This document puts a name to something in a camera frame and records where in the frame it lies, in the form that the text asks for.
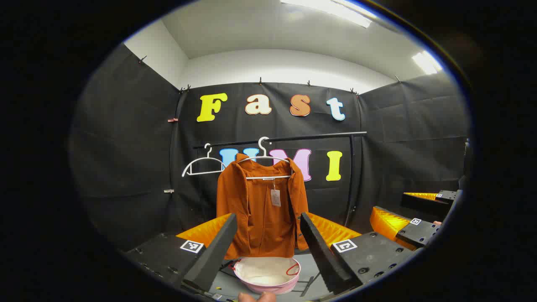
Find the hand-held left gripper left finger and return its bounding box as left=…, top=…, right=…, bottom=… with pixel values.
left=124, top=213, right=238, bottom=294

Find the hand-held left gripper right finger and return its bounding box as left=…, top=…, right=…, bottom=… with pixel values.
left=299, top=212, right=417, bottom=295

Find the white pink laundry hamper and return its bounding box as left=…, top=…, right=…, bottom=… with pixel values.
left=232, top=256, right=302, bottom=295

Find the orange ribbed shirt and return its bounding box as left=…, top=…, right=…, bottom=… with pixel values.
left=216, top=153, right=310, bottom=260

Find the white clothes hanger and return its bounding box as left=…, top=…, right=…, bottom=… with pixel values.
left=182, top=143, right=227, bottom=177
left=237, top=136, right=293, bottom=181

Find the black clothes rack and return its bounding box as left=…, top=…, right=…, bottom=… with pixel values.
left=192, top=131, right=368, bottom=297

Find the black backdrop cloth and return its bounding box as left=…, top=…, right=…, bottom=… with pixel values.
left=69, top=42, right=470, bottom=252

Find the small ceiling light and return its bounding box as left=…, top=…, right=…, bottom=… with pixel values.
left=412, top=50, right=443, bottom=75

